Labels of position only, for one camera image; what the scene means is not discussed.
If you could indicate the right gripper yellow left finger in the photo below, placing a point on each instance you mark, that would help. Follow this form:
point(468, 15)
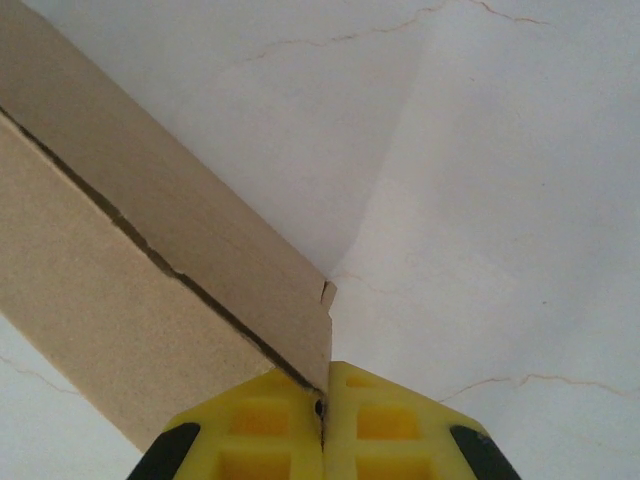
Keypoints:
point(250, 440)

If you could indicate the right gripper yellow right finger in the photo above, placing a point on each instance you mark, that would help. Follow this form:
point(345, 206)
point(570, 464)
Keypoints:
point(400, 440)

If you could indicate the brown cardboard box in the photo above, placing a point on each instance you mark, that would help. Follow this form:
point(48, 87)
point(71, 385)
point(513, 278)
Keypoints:
point(100, 300)

